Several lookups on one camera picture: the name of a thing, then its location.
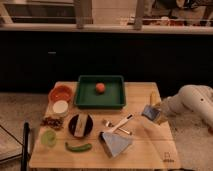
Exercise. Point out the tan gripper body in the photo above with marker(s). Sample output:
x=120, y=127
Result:
x=160, y=115

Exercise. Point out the blue sponge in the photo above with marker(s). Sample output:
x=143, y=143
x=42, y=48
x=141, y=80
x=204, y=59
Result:
x=150, y=112

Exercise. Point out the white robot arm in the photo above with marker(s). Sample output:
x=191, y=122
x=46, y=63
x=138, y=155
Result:
x=195, y=98

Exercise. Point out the green plastic tray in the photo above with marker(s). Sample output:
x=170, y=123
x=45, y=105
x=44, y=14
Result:
x=87, y=97

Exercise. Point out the red tomato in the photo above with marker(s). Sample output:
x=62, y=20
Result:
x=100, y=88

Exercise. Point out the tan wooden block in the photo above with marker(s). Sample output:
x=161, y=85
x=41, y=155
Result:
x=80, y=125

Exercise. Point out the green chili pepper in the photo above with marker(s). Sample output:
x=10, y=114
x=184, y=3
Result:
x=81, y=148

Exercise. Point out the dark round plate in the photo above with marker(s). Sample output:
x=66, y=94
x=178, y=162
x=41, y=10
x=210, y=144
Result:
x=72, y=125

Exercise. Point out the white round cup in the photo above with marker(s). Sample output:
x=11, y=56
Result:
x=60, y=108

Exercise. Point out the orange bowl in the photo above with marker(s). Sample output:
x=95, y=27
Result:
x=61, y=92

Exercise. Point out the light green cup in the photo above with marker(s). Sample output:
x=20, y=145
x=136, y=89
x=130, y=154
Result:
x=48, y=138

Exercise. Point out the black chair frame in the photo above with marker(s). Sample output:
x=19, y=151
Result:
x=25, y=154

